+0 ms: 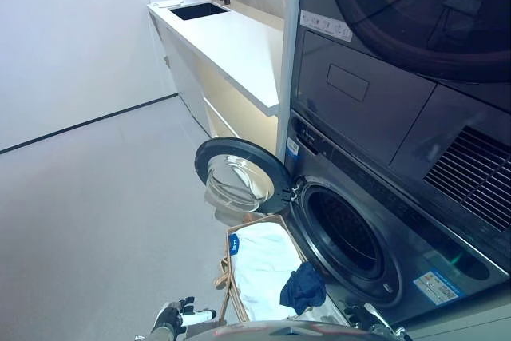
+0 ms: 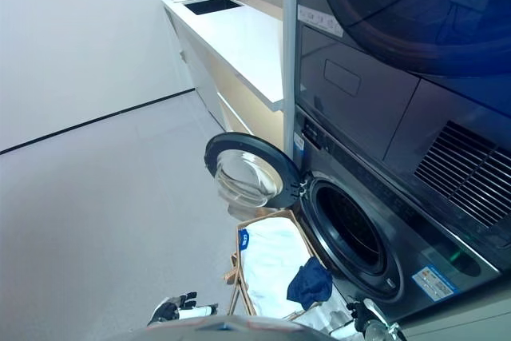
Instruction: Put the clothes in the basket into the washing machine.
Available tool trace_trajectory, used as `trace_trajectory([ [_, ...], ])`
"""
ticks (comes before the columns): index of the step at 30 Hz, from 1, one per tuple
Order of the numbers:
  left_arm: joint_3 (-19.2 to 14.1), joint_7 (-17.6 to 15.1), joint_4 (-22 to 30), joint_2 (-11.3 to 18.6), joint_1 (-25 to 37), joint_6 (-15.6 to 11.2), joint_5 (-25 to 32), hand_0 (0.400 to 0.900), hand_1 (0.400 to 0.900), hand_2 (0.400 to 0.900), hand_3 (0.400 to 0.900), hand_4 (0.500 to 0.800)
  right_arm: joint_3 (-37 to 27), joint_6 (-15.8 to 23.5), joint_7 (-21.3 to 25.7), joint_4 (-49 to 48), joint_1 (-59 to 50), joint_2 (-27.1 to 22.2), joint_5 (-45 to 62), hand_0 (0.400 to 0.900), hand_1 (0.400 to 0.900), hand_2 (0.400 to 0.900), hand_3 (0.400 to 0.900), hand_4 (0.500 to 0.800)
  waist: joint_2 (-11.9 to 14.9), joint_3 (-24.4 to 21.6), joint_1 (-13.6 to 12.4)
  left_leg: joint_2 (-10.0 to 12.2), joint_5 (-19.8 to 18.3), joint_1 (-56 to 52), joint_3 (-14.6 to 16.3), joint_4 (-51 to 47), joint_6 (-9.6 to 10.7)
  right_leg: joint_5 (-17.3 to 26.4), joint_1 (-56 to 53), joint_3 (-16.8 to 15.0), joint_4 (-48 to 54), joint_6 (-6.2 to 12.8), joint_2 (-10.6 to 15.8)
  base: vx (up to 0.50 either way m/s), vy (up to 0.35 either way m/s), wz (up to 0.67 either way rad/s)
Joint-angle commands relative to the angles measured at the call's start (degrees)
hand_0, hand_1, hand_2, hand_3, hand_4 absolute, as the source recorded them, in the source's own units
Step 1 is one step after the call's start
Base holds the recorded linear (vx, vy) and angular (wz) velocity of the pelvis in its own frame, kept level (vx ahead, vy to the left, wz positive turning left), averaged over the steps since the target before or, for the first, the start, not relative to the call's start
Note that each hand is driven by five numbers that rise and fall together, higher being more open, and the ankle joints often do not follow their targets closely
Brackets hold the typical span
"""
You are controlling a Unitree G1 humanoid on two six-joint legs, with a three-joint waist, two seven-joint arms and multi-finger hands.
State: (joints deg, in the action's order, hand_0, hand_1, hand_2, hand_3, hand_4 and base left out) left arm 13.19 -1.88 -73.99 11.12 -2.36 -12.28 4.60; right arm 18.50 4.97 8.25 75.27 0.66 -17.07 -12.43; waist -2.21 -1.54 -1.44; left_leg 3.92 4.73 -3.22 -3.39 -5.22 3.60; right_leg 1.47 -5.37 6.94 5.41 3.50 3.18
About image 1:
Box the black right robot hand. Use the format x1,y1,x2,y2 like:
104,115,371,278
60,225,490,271
343,303,386,332

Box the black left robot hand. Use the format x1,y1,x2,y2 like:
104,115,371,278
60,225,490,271
155,296,217,333

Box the dark blue garment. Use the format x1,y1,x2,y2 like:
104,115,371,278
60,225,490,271
279,263,329,317

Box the dark grey washing machine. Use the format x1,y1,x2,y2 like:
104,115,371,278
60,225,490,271
283,109,511,328

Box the white fabric basket liner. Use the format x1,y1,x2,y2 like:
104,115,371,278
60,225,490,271
229,220,345,323

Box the energy label sticker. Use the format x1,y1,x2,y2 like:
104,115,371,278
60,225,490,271
413,271,461,301

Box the grey robot torso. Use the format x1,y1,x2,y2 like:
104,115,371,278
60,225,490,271
183,319,376,341

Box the round glass washer door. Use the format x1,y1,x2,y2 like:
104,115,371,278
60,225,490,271
194,137,304,225

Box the white base cabinet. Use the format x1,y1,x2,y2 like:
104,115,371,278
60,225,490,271
160,23,212,139

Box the dark grey dryer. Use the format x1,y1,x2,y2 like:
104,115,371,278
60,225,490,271
289,0,511,234

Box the white counter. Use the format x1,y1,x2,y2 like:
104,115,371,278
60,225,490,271
146,0,285,118

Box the white dryer sticker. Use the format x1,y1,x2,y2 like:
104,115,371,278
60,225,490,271
299,9,355,43

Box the black sink basin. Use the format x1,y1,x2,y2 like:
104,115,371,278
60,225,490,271
167,2,231,22

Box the wooden laundry basket frame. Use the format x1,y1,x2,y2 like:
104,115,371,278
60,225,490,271
213,215,305,323

